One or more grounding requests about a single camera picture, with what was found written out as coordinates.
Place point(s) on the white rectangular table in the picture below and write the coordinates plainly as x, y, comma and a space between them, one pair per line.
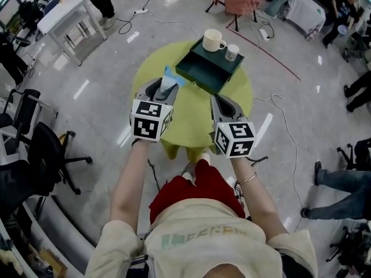
66, 13

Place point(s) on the person's left forearm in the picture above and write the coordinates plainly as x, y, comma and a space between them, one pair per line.
127, 184

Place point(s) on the white curved desk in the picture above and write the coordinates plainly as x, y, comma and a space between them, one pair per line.
63, 236

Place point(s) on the black mesh chair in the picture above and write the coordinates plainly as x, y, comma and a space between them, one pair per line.
27, 103

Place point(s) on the person's white shoe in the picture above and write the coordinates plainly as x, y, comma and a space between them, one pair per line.
205, 156
188, 176

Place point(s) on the red floor tape line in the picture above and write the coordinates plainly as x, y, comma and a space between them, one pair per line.
261, 51

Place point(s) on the person's red skirt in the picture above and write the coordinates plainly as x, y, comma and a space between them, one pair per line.
203, 190

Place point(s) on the table with white cloth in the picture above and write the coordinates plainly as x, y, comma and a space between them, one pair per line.
307, 13

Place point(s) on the blue and white packet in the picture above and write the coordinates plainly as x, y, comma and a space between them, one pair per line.
169, 81

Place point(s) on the brown cardboard box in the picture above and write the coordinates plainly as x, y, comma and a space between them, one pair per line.
52, 261

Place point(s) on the round table with green cloth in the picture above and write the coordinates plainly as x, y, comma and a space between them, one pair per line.
191, 111

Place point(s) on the cream ceramic mug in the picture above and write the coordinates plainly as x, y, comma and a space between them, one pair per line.
213, 40

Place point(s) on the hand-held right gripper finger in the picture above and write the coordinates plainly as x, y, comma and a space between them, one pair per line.
215, 111
236, 109

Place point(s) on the clear cotton swab jar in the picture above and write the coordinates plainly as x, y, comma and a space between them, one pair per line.
232, 52

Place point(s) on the person's cream t-shirt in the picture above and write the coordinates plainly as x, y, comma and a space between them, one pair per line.
203, 242

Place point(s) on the dark green drawer box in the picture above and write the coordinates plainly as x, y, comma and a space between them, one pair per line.
208, 71

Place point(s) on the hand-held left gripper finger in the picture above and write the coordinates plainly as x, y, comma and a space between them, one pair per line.
174, 94
142, 90

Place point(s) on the black office chair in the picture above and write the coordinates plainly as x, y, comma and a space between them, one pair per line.
362, 155
43, 149

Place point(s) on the person's right forearm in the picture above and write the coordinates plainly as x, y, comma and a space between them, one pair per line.
258, 201

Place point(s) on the black swivel chair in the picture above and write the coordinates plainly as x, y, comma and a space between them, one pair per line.
30, 10

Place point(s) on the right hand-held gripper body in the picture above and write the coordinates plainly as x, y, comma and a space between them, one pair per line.
237, 140

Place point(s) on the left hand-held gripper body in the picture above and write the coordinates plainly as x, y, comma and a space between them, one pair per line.
146, 123

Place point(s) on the white power strip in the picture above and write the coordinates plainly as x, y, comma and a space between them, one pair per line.
140, 11
264, 34

